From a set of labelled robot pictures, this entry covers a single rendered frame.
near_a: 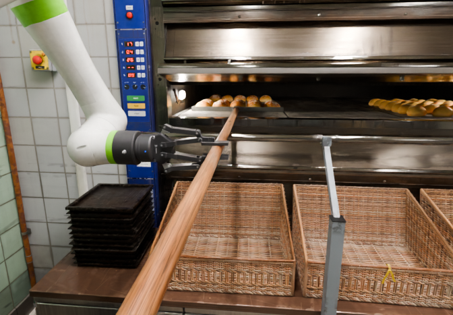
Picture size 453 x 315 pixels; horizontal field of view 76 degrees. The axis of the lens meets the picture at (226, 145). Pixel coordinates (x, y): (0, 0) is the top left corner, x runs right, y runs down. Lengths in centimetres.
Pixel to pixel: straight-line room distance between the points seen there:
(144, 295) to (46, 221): 178
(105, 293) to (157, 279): 104
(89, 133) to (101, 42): 86
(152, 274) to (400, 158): 148
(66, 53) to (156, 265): 67
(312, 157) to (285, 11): 70
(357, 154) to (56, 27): 133
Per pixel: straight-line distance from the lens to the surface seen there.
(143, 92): 152
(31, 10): 86
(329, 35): 151
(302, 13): 149
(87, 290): 137
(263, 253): 145
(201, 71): 132
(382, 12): 158
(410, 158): 168
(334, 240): 101
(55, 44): 87
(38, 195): 199
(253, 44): 145
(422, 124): 167
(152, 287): 29
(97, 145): 82
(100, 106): 91
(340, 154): 156
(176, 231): 36
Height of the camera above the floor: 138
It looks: 13 degrees down
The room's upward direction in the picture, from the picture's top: straight up
